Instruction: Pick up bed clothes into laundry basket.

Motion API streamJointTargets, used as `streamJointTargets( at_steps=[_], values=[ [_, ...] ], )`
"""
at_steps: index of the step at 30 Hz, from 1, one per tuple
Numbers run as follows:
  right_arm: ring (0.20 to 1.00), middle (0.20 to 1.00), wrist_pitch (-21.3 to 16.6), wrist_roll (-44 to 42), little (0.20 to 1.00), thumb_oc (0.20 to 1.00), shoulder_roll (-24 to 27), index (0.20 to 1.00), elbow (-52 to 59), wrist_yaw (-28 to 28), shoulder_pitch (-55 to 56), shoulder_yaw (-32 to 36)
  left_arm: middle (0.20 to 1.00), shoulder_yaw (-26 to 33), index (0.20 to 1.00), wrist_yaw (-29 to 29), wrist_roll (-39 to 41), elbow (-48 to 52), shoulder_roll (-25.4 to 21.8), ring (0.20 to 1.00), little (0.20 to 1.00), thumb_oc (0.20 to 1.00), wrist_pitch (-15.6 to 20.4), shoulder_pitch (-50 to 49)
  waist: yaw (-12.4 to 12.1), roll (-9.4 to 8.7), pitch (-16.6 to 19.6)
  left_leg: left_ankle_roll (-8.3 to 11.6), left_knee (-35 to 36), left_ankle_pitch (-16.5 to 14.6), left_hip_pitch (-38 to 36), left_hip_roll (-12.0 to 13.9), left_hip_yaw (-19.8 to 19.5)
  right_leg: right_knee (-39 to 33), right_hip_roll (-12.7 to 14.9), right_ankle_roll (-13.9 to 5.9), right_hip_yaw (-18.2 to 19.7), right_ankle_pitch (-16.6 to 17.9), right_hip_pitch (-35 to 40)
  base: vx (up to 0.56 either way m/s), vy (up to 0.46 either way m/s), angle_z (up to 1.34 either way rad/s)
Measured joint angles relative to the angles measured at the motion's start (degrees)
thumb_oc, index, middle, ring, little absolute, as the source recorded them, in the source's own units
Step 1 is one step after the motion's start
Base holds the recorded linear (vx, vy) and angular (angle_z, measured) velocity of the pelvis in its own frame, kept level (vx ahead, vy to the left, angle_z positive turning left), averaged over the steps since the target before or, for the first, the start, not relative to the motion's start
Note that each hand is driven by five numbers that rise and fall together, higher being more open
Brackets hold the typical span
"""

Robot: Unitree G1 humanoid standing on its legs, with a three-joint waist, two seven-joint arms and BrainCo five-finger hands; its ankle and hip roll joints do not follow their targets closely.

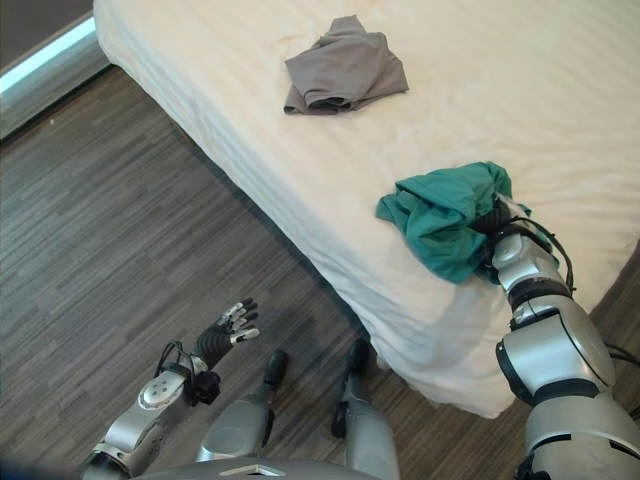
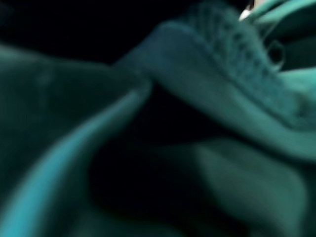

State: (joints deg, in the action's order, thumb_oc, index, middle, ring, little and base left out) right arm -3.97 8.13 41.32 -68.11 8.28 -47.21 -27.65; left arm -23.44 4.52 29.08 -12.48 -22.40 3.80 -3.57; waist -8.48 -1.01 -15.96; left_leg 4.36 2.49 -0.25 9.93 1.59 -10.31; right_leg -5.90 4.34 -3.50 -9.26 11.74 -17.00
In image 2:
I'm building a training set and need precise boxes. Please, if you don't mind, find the teal green garment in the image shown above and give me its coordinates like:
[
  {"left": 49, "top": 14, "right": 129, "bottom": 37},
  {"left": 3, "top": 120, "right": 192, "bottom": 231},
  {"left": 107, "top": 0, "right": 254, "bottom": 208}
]
[{"left": 0, "top": 0, "right": 316, "bottom": 237}]

